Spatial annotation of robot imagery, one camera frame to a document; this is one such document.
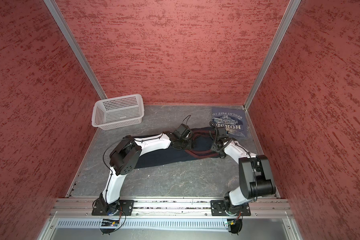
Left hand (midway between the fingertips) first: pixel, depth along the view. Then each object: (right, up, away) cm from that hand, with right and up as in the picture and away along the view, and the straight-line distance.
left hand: (192, 148), depth 94 cm
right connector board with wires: (+20, -33, -23) cm, 45 cm away
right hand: (+15, -2, 0) cm, 16 cm away
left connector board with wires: (-44, -33, -21) cm, 59 cm away
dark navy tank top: (+5, 0, -2) cm, 6 cm away
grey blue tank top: (+32, +18, +16) cm, 40 cm away
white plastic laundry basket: (-59, +24, +24) cm, 68 cm away
